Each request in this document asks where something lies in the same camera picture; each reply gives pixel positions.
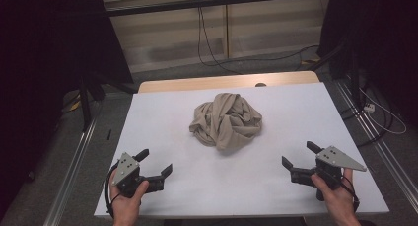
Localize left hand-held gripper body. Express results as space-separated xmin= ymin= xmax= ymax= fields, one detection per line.
xmin=111 ymin=152 xmax=165 ymax=199

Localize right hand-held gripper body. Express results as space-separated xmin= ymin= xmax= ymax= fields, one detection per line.
xmin=290 ymin=145 xmax=368 ymax=190

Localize beige pants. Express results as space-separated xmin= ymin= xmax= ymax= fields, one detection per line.
xmin=188 ymin=92 xmax=264 ymax=152

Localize person's left hand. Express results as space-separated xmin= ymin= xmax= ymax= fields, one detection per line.
xmin=108 ymin=171 xmax=150 ymax=222

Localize white table mat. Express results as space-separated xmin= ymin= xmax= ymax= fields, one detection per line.
xmin=94 ymin=82 xmax=390 ymax=219

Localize black metal stand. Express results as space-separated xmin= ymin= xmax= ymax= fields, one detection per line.
xmin=78 ymin=75 xmax=107 ymax=132

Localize light wooden table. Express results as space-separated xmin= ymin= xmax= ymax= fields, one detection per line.
xmin=137 ymin=70 xmax=320 ymax=94

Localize black curtain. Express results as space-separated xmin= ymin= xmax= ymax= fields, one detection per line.
xmin=0 ymin=0 xmax=135 ymax=214
xmin=315 ymin=0 xmax=418 ymax=121

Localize black horizontal beam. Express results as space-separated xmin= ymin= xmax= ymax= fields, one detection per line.
xmin=105 ymin=0 xmax=332 ymax=18

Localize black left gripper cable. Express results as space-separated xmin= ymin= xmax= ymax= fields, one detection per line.
xmin=104 ymin=163 xmax=120 ymax=219

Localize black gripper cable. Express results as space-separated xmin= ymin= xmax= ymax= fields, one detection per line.
xmin=104 ymin=163 xmax=120 ymax=219
xmin=339 ymin=176 xmax=361 ymax=214

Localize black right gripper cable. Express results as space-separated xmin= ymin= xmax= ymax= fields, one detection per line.
xmin=339 ymin=176 xmax=361 ymax=214

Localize aluminium floor rail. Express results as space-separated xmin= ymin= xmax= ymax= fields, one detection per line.
xmin=42 ymin=99 xmax=104 ymax=226
xmin=334 ymin=78 xmax=418 ymax=204

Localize black cable bundle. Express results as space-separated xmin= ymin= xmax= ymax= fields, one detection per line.
xmin=339 ymin=96 xmax=395 ymax=149

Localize white floor cable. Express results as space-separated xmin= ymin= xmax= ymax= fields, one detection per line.
xmin=359 ymin=87 xmax=408 ymax=136

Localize black floor cable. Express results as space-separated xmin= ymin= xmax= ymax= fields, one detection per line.
xmin=226 ymin=43 xmax=320 ymax=72

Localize black hanging cables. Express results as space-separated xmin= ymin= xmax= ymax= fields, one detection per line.
xmin=196 ymin=6 xmax=233 ymax=74

